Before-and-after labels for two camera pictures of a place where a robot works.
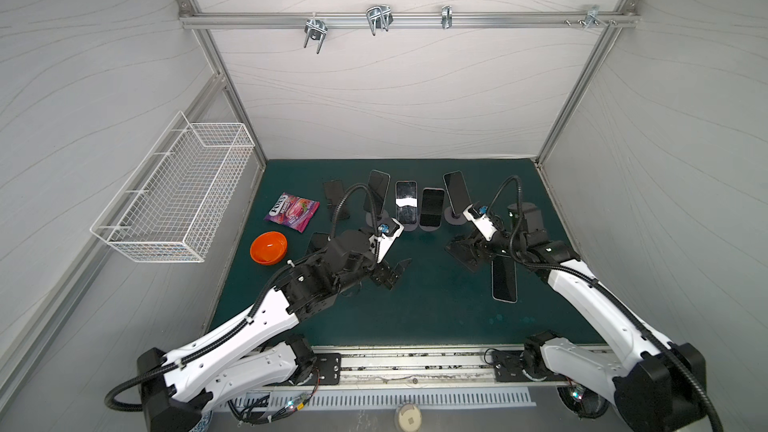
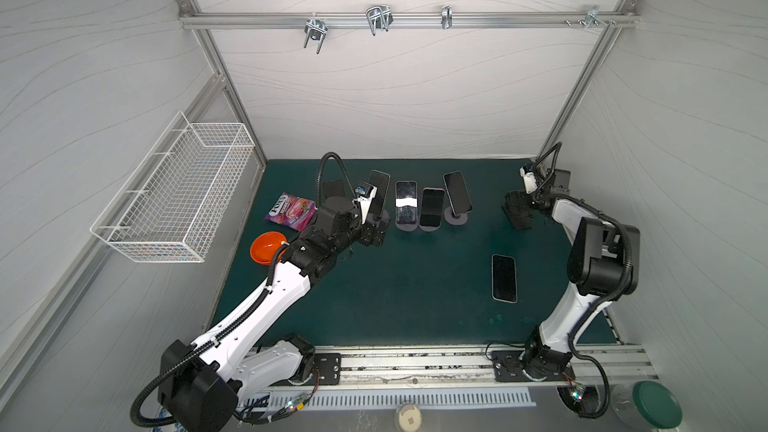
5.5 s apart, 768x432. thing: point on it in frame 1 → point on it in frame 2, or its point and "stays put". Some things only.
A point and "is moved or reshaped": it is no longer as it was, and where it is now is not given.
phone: (458, 194) stays put
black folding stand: (464, 250) is moved or reshaped
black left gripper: (380, 277) → (366, 229)
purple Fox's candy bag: (292, 212) stays put
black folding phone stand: (334, 192) stays put
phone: (504, 279) stays put
